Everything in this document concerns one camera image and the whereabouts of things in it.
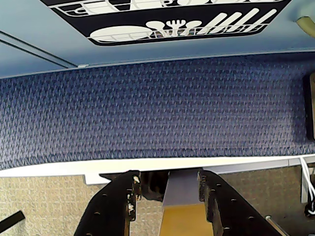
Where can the grey and yellow post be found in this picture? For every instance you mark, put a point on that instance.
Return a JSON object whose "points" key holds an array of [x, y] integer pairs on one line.
{"points": [[182, 211]]}

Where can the dishwasher door with dish print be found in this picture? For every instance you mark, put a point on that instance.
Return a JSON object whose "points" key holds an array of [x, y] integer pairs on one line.
{"points": [[73, 24]]}

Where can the black bar on floor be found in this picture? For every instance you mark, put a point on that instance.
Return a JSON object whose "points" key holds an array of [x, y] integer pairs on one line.
{"points": [[12, 220]]}

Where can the dark furniture leg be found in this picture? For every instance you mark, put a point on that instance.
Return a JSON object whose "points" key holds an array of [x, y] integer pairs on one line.
{"points": [[310, 110]]}

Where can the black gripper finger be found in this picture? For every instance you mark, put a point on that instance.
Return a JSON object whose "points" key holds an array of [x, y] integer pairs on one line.
{"points": [[233, 211], [110, 206]]}

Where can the blue toy kitchen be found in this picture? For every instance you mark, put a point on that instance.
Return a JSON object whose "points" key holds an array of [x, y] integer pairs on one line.
{"points": [[14, 64]]}

